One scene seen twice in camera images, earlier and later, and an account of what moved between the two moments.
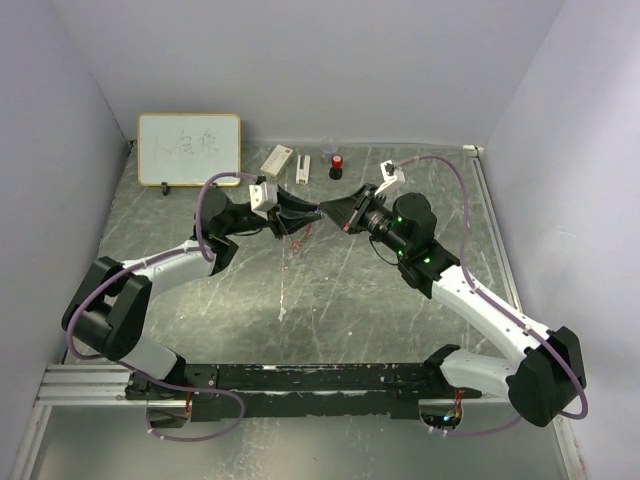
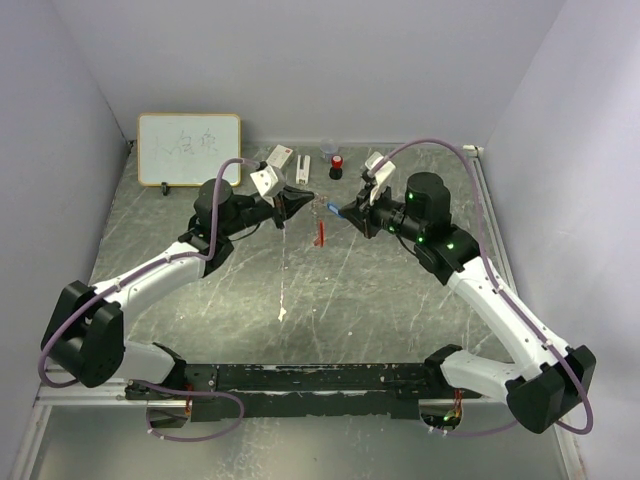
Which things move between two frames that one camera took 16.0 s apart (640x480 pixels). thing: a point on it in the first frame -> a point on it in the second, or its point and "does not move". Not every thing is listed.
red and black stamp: [336, 171] does not move
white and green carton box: [277, 162] does not move
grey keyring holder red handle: [295, 245] -> [317, 202]
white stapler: [303, 174] does not move
